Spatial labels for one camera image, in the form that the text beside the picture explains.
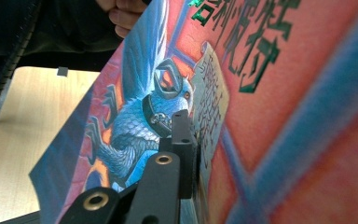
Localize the left hand-held gripper cable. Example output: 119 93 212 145
0 0 42 135

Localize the red book with blue bird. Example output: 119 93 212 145
28 0 358 224

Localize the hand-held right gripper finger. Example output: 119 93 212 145
159 109 199 200

